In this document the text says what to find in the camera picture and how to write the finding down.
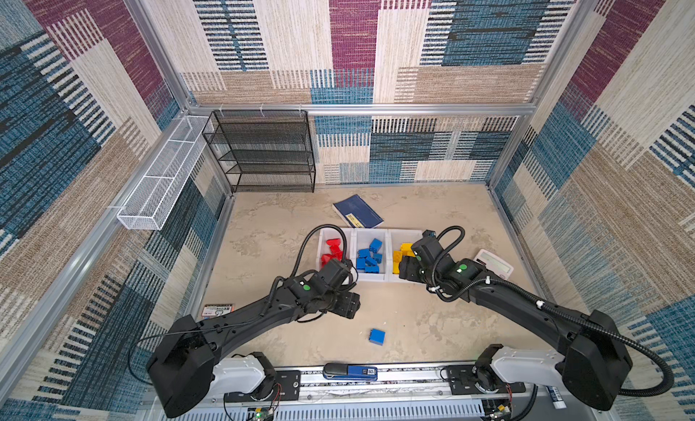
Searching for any blue notebook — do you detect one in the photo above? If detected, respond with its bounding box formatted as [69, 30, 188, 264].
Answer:
[332, 195, 384, 229]

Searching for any pink calculator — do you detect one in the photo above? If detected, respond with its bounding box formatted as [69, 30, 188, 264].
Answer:
[474, 249, 514, 280]

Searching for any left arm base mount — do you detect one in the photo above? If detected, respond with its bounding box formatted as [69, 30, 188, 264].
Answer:
[224, 370, 302, 403]

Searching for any black wire shelf rack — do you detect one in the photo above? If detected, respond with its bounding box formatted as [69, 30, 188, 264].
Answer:
[203, 110, 317, 193]

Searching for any aluminium rail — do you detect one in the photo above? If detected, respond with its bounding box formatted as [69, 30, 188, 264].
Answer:
[223, 348, 579, 419]

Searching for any blue lego brick bottom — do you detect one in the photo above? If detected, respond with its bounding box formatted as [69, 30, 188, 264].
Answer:
[368, 329, 386, 346]

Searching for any white glue stick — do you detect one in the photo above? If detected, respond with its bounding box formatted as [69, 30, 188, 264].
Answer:
[547, 386, 568, 410]

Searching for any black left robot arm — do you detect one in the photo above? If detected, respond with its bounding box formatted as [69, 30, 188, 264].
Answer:
[142, 256, 360, 418]

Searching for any white three-compartment bin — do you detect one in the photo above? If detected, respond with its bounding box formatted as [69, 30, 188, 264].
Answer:
[316, 226, 425, 285]

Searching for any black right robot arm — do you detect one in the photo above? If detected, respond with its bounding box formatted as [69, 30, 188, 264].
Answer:
[398, 226, 675, 410]

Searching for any long red lego brick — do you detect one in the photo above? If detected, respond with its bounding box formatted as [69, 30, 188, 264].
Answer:
[320, 251, 343, 267]

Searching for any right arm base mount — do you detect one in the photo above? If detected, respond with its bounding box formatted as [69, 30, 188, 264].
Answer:
[441, 364, 527, 396]

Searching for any blue stapler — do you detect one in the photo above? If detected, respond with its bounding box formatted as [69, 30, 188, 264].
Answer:
[322, 362, 378, 382]

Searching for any white wire mesh basket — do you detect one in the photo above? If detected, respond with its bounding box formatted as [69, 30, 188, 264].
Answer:
[117, 116, 207, 231]

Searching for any yellow lego brick slanted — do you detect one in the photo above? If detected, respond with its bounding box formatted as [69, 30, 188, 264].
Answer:
[392, 250, 403, 274]

